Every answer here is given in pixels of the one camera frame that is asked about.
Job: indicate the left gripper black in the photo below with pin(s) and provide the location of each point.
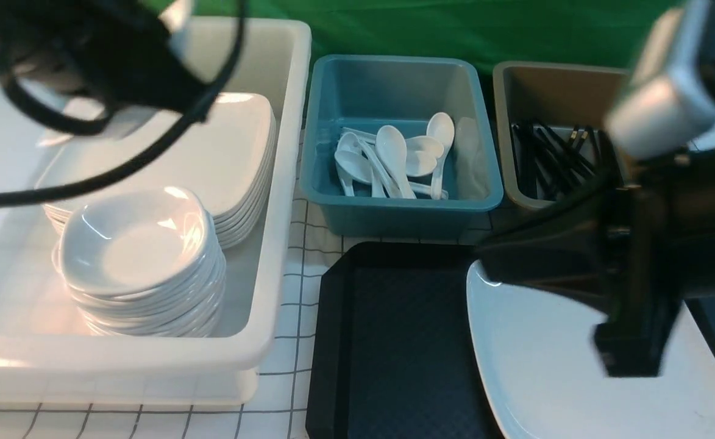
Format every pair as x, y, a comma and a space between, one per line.
120, 52

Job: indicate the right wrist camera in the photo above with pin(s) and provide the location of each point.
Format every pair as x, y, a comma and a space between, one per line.
668, 98

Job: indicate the stack of white bowls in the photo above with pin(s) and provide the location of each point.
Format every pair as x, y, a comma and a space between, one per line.
144, 264

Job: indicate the large white square plate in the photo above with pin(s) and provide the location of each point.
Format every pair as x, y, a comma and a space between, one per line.
543, 379

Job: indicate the large white plastic bin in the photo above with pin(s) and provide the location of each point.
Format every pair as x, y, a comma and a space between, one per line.
259, 274

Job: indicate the checkered white tablecloth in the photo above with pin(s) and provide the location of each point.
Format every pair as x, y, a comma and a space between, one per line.
278, 407

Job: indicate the stack of white square plates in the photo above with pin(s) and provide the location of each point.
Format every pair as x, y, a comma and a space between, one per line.
226, 162

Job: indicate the black serving tray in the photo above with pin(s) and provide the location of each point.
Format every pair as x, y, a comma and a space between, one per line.
393, 352

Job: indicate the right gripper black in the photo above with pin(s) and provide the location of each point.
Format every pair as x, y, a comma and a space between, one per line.
632, 249

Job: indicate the green backdrop cloth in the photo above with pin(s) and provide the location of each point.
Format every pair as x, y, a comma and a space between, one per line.
483, 33

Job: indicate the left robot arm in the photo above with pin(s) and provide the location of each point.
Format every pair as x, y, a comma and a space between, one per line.
29, 37

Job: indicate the white spoons in blue bin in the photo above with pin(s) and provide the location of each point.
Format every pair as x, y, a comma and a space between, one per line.
394, 166

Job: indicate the blue plastic bin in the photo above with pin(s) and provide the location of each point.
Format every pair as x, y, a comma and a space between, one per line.
367, 92

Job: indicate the black chopsticks in brown bin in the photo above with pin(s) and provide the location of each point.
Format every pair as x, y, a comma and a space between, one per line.
552, 162

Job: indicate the brown plastic bin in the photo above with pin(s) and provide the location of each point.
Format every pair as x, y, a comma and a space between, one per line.
562, 96

